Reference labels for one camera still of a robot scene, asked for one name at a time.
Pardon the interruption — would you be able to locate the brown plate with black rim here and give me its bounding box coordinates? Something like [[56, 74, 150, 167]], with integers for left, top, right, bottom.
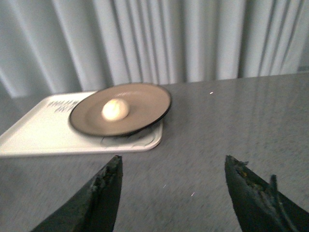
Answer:
[[70, 83, 171, 137]]

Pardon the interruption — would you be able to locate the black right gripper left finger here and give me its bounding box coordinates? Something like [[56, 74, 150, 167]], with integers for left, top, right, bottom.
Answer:
[[33, 155, 123, 232]]

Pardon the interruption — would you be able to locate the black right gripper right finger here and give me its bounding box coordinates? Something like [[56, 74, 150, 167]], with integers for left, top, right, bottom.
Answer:
[[225, 156, 309, 232]]

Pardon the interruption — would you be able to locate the grey pleated curtain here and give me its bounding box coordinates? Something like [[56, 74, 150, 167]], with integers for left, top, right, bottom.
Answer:
[[0, 0, 309, 98]]

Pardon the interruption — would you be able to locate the cream rectangular serving tray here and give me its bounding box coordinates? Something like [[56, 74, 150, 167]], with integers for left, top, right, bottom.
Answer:
[[0, 92, 163, 158]]

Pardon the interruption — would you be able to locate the white steamed bun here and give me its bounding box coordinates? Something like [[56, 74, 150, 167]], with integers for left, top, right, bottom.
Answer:
[[101, 98, 130, 122]]

